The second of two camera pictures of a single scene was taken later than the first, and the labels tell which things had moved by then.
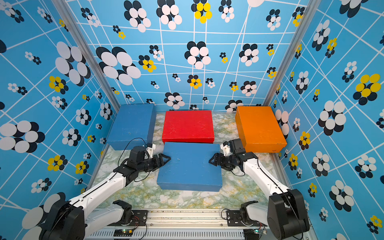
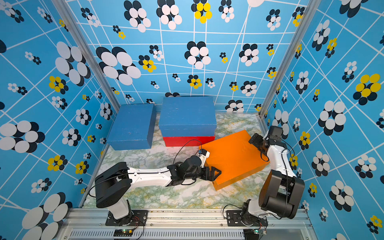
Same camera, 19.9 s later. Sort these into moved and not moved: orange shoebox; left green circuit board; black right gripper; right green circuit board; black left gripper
Moved: black left gripper; black right gripper; orange shoebox
Not moved: left green circuit board; right green circuit board
